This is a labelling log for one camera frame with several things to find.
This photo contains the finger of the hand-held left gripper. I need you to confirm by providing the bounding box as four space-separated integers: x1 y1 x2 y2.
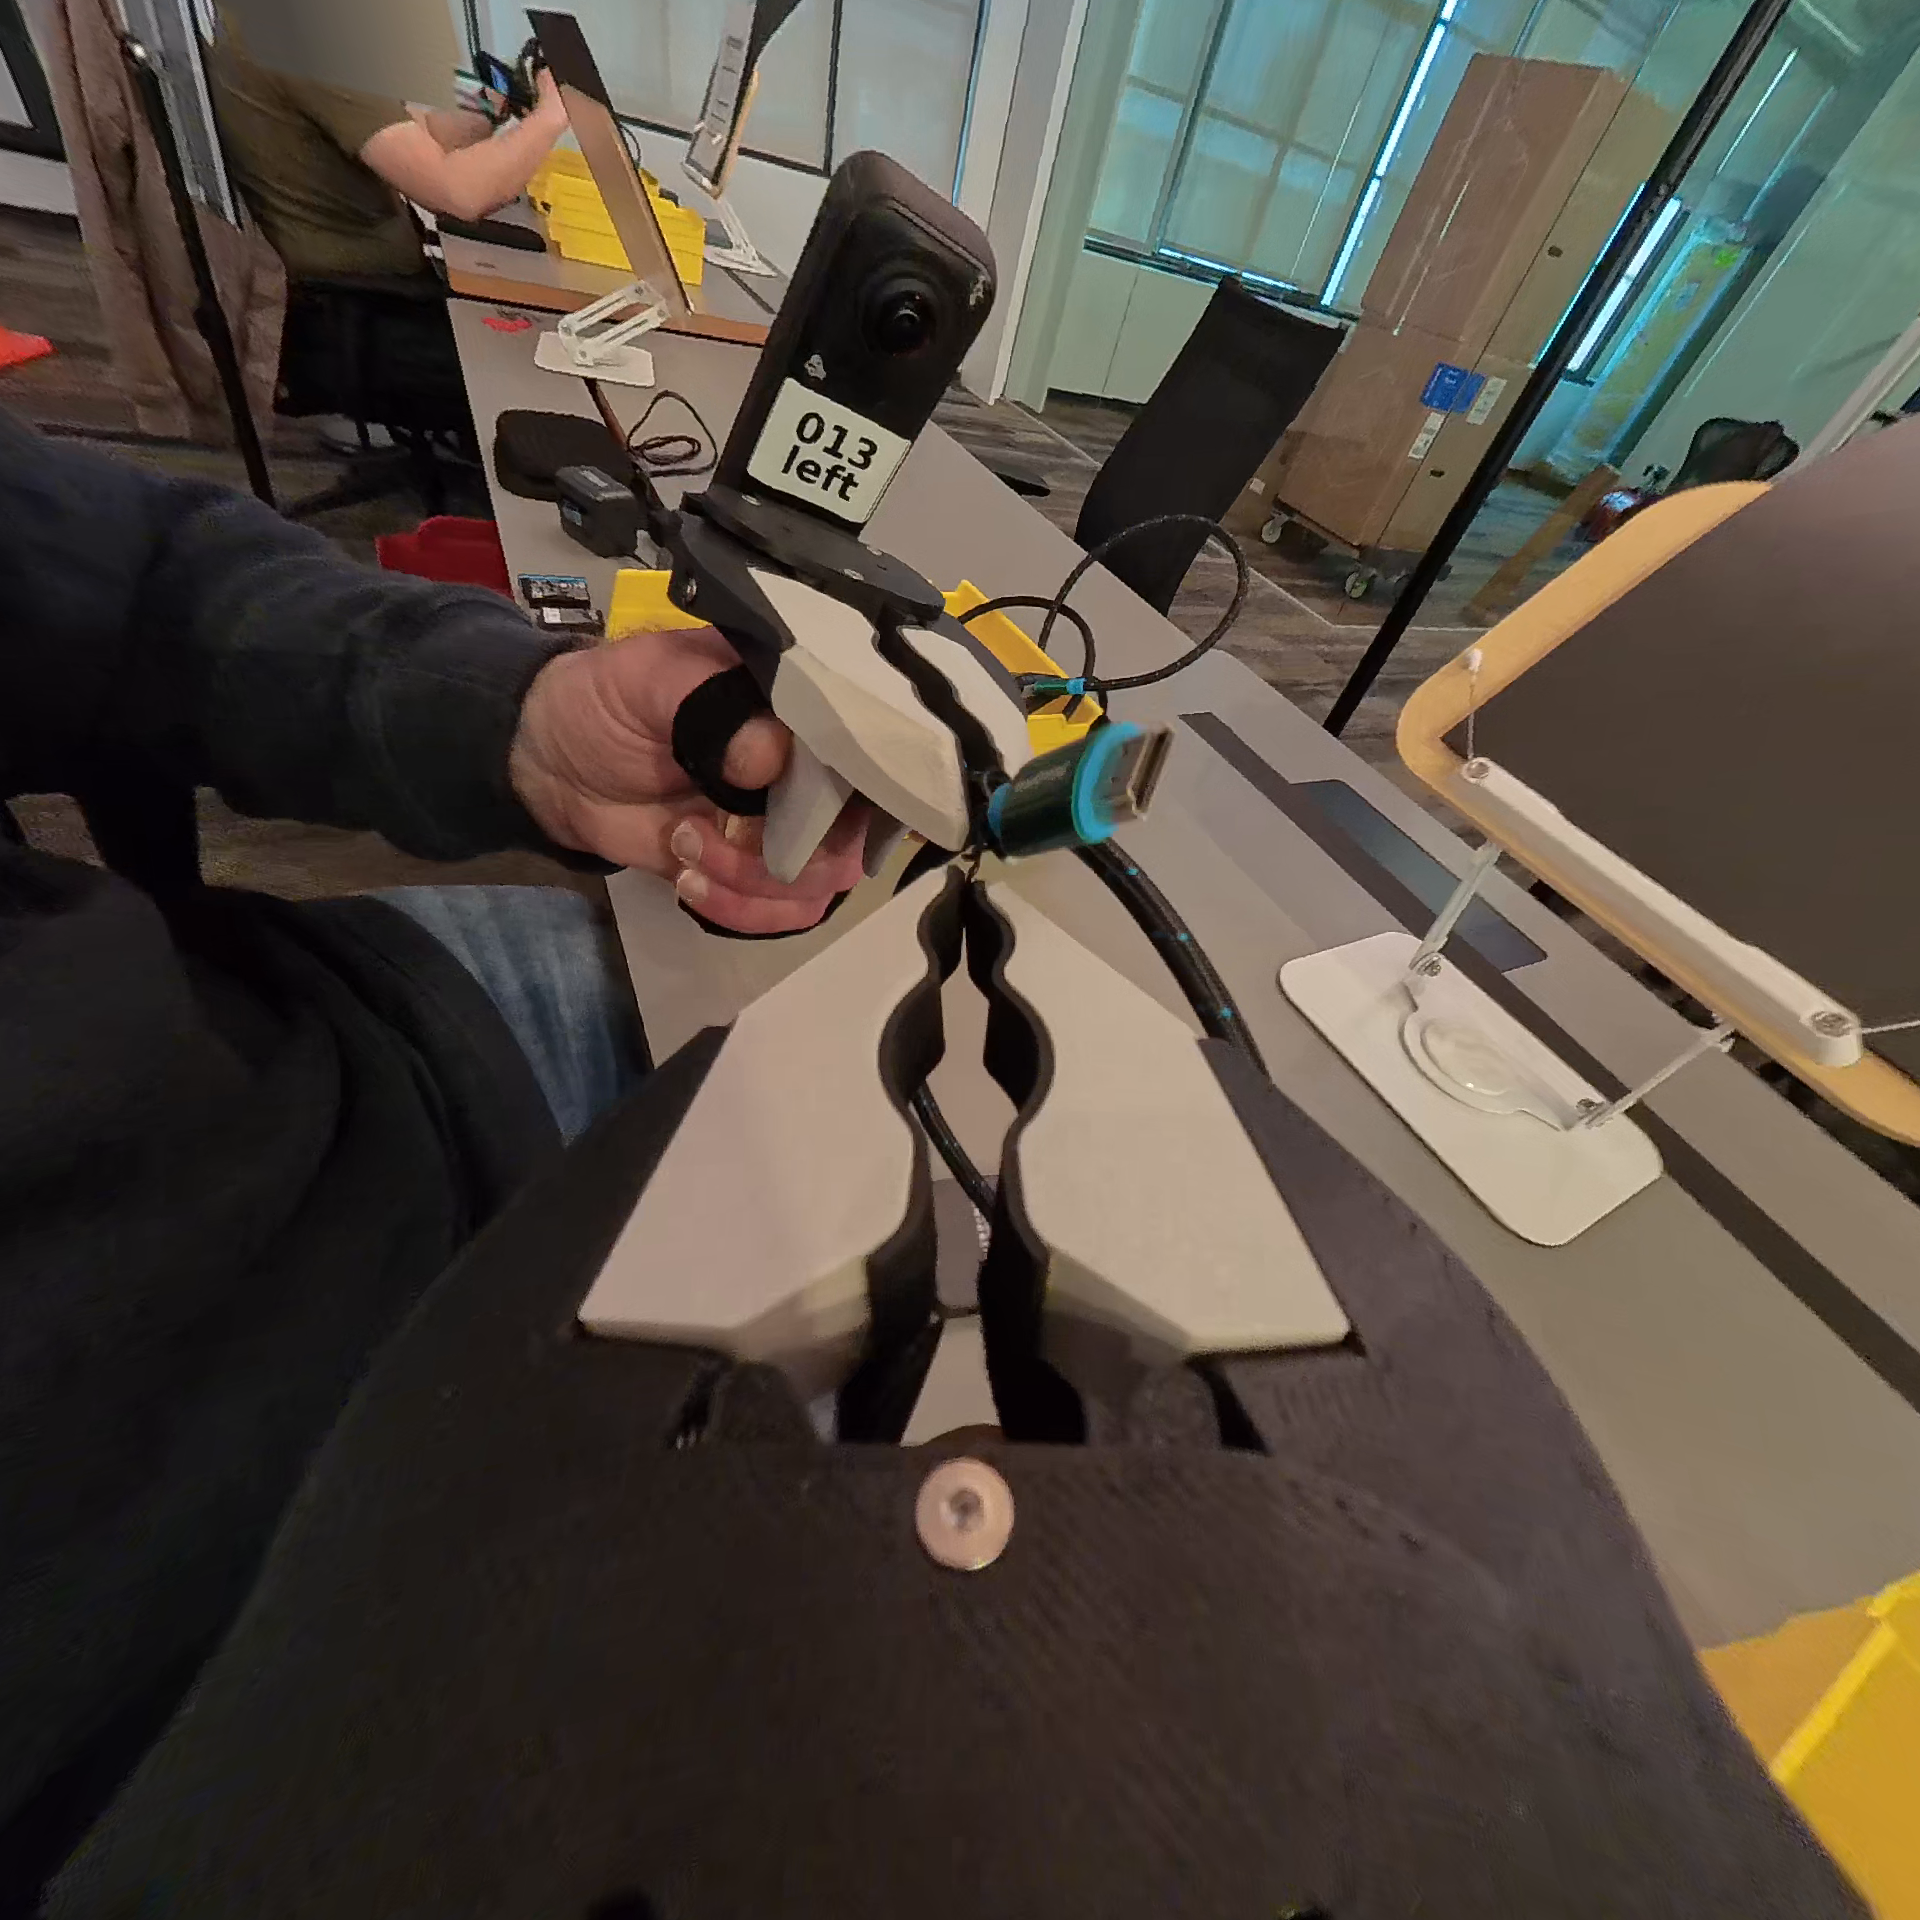
766 578 992 857
901 616 1037 786

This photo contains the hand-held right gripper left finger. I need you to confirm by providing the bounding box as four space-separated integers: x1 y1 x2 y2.
574 872 960 1371

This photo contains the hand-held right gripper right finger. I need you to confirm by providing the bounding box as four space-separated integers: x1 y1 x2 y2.
960 872 1358 1376

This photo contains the black braided hdmi cable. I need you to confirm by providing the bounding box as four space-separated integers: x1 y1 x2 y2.
908 715 1249 1236
946 512 1249 724

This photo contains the yellow plastic bin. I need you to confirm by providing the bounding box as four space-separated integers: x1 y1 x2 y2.
1697 1578 1920 1920
602 567 1105 767

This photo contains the person's left forearm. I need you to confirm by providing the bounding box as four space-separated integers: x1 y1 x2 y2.
0 406 587 872

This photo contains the person's left hand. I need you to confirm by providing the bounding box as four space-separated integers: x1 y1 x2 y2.
504 623 904 939

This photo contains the white stand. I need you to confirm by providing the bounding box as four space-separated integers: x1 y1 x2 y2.
533 284 668 385

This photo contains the black office chair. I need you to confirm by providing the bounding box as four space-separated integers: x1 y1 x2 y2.
1074 276 1344 616

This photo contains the black desktop device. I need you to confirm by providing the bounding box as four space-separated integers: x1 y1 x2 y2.
490 406 677 558

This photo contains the small red box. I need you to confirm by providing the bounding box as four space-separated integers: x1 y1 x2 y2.
373 516 511 596

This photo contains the person's black top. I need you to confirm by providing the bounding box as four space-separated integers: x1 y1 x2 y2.
0 824 572 1920

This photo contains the cart with cardboard boxes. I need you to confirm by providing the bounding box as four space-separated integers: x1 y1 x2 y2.
1261 54 1681 587

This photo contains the black stand pole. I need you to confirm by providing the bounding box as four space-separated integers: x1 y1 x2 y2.
1320 0 1801 737

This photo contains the wooden rimmed black panel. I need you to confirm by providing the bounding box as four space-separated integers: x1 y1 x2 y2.
1396 422 1920 1148

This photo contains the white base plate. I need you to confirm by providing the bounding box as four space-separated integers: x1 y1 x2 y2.
1281 931 1662 1245

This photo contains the white bracket bar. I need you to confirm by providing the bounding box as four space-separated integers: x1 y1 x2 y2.
1455 757 1868 1071

